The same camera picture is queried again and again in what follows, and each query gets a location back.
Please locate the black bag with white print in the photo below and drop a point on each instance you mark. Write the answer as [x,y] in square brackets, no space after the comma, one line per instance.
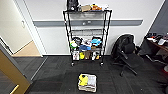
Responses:
[72,5]

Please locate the white wall socket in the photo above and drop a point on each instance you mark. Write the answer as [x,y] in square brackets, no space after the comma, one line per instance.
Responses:
[89,22]
[84,23]

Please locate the dark blue plush toy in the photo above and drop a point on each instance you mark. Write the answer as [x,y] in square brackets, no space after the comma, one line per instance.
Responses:
[84,47]

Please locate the yellow plush toy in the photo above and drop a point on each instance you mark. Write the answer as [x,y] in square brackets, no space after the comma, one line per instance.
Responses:
[83,80]

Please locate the white printed box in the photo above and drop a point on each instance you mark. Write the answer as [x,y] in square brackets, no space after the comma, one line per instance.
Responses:
[86,42]

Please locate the dark desk with clutter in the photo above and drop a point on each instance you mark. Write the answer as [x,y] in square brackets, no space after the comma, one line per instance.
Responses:
[158,41]

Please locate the tall brown carton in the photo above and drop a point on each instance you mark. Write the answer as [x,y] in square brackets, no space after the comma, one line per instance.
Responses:
[87,55]

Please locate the light blue plush toy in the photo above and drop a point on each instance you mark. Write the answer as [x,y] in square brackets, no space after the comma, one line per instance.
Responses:
[96,42]

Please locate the black office chair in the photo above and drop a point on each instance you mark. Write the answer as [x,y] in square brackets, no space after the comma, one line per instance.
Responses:
[128,53]

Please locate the plain black bag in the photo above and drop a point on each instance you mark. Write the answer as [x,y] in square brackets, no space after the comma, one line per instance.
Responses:
[77,40]

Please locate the small orange toy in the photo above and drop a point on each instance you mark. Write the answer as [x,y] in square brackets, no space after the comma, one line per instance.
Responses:
[98,57]

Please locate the black and white package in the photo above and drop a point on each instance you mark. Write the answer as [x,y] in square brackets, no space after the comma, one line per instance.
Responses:
[94,55]

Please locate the flat white box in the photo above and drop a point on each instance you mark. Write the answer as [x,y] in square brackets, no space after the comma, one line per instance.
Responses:
[105,7]

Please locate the pale basket with dark spots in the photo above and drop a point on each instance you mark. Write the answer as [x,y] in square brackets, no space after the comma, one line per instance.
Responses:
[87,88]

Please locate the grey Oculus box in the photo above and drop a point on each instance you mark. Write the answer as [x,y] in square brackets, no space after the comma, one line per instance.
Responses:
[92,81]

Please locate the wooden door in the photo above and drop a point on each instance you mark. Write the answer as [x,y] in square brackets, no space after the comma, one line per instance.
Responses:
[11,71]

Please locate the yellow package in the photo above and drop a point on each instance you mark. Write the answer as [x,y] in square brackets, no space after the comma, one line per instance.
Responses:
[82,55]

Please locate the orange plush toy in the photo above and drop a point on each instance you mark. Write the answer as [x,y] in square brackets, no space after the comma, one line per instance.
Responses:
[96,7]

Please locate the red and white package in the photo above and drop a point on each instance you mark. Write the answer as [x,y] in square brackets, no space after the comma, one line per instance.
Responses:
[75,55]

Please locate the grey wall rail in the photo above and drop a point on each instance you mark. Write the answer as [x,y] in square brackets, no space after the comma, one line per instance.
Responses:
[123,22]

